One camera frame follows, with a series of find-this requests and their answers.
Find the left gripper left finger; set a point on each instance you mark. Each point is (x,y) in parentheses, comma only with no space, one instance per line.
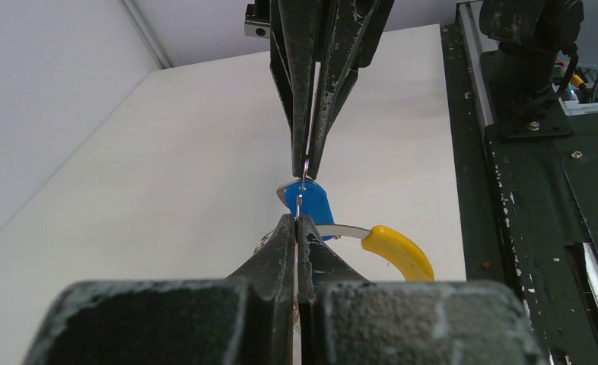
(244,318)

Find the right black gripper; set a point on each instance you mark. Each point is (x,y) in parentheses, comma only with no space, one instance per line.
(342,36)

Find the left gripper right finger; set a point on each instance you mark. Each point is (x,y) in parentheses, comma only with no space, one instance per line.
(347,319)

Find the keyring with yellow handle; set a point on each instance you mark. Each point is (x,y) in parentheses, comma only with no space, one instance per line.
(377,253)

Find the left aluminium frame post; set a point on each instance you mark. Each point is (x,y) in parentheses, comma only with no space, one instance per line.
(146,33)

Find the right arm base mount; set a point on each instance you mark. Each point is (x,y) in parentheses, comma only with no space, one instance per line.
(533,65)

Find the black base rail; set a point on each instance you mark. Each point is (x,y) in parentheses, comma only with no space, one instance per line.
(529,207)

